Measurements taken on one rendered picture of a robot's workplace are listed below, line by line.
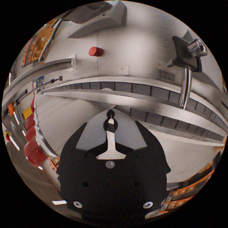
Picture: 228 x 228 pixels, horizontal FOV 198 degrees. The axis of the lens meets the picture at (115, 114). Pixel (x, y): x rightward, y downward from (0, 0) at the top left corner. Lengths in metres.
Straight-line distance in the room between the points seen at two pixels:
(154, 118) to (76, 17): 0.37
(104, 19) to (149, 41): 0.14
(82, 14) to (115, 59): 0.22
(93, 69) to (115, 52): 0.09
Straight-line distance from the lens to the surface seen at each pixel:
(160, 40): 0.23
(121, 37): 0.24
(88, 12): 0.28
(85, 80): 0.23
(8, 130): 0.47
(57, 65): 0.35
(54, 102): 0.20
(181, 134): 0.17
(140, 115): 0.17
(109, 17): 0.24
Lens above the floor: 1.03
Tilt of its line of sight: 49 degrees down
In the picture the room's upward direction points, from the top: 135 degrees counter-clockwise
